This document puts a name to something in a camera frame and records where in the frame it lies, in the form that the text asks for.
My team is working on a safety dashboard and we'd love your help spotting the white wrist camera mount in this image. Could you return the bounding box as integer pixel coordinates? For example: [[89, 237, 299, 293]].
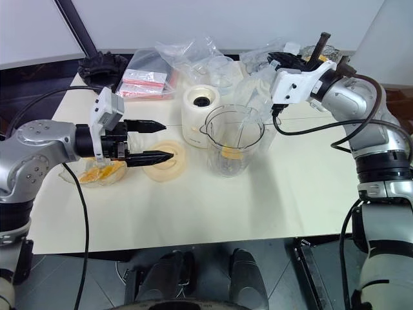
[[88, 86, 125, 165], [270, 59, 338, 106]]

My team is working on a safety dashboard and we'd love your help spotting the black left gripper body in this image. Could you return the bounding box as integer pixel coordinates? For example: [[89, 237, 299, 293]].
[[99, 119, 130, 162]]

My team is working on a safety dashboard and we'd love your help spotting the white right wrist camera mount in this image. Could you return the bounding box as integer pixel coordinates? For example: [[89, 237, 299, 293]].
[[270, 59, 338, 106]]

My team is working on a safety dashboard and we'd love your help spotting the clear zip bag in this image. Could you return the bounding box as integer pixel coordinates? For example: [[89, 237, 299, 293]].
[[114, 48, 179, 101]]

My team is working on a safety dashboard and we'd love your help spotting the white blender base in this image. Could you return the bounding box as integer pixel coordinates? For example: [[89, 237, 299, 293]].
[[180, 84, 223, 149]]

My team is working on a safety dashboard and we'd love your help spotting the crumpled silver foil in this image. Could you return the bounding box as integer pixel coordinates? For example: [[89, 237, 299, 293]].
[[299, 45, 342, 63]]

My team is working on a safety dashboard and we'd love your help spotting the bag of orange fruit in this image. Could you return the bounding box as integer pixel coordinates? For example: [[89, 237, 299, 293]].
[[59, 157, 127, 189]]

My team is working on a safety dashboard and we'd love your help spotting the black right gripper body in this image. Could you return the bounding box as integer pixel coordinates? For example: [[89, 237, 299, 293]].
[[288, 54, 316, 72]]

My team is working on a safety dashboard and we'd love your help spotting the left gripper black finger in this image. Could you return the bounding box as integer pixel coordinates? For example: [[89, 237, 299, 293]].
[[125, 150, 176, 168], [124, 119, 167, 134]]

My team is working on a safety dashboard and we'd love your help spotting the black crumpled cloth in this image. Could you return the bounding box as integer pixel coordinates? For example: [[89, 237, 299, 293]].
[[78, 50, 128, 87]]

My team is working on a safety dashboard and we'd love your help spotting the large clear plastic bag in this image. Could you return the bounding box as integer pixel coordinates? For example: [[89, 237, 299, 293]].
[[154, 34, 224, 77]]

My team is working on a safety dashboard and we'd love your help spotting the black flat metal frame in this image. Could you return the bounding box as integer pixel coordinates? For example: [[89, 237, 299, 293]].
[[294, 237, 356, 310]]

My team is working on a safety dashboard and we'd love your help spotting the dark rounded shape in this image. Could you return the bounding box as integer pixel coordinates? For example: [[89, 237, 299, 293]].
[[228, 248, 267, 305], [134, 250, 196, 302]]

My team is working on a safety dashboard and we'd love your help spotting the clear blender jar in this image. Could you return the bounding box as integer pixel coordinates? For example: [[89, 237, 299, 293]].
[[199, 105, 266, 178]]

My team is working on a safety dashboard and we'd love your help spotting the crumpled clear plastic bag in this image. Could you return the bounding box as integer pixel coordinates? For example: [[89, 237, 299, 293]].
[[239, 37, 293, 81]]

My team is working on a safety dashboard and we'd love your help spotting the cream round blender lid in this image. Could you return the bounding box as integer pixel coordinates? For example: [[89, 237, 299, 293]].
[[141, 140, 188, 182]]

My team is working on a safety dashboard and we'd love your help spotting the clear plastic wrap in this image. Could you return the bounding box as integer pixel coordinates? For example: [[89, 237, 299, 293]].
[[232, 76, 276, 121]]

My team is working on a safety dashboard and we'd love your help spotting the black slanted pole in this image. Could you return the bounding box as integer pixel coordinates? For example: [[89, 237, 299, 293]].
[[54, 0, 98, 57]]

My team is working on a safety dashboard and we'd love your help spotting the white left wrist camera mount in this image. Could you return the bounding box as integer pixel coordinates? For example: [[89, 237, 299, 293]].
[[88, 86, 125, 165]]

